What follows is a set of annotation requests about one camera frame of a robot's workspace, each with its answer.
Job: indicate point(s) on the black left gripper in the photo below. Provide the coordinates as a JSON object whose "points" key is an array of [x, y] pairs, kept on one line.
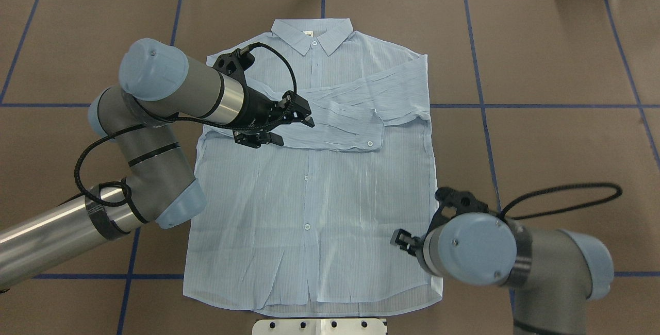
{"points": [[256, 110]]}

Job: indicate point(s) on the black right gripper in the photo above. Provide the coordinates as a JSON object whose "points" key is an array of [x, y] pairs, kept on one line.
{"points": [[403, 239]]}

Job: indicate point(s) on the light blue striped shirt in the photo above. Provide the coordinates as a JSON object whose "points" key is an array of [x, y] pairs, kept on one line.
{"points": [[304, 229]]}

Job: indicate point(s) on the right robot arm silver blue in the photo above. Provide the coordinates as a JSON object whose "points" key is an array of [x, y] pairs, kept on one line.
{"points": [[553, 274]]}

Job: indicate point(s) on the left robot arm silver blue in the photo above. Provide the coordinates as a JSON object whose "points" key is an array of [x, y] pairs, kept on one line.
{"points": [[158, 85]]}

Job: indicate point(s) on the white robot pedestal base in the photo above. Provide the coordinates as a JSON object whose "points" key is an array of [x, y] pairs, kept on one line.
{"points": [[321, 326]]}

